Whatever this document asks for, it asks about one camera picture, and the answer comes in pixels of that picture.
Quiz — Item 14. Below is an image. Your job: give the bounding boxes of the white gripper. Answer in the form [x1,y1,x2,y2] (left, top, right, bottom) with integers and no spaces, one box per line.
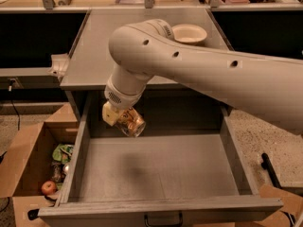
[102,78,145,126]

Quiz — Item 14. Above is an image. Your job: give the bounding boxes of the orange soda can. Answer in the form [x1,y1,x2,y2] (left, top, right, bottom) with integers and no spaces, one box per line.
[116,108,146,137]

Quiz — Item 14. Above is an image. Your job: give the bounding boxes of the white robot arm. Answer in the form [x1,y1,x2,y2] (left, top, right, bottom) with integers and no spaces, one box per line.
[104,19,303,134]

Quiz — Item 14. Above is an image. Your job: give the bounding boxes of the open grey top drawer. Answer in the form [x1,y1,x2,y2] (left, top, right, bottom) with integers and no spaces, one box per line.
[39,91,282,227]

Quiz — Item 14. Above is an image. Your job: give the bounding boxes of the grey cabinet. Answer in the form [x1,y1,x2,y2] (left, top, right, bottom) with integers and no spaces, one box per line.
[61,6,232,117]

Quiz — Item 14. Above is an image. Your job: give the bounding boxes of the green snack bag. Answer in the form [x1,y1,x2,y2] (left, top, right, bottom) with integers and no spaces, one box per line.
[52,144,74,165]

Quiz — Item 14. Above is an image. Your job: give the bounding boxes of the red apple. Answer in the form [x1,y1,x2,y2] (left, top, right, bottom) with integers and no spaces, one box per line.
[41,181,57,195]

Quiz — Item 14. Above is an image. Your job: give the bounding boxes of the brown cardboard box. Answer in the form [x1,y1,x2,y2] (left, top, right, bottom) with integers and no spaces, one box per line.
[0,103,79,227]

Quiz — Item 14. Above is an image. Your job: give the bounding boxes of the white paper bowl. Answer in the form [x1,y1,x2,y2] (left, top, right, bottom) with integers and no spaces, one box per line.
[172,24,207,45]

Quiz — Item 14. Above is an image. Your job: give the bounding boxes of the black bar on floor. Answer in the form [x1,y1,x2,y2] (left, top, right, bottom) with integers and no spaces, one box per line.
[261,153,281,189]

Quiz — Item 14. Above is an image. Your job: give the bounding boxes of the brown cardboard piece right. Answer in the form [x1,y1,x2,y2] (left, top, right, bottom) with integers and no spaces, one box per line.
[258,185,303,227]

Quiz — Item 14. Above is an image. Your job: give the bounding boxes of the white plastic bracket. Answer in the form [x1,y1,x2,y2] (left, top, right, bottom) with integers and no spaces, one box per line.
[47,53,70,78]

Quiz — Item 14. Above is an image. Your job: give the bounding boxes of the black cable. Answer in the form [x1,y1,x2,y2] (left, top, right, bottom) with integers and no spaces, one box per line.
[8,79,22,131]

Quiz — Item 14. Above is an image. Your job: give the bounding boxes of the black drawer handle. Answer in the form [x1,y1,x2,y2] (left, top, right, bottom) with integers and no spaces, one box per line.
[144,212,184,227]

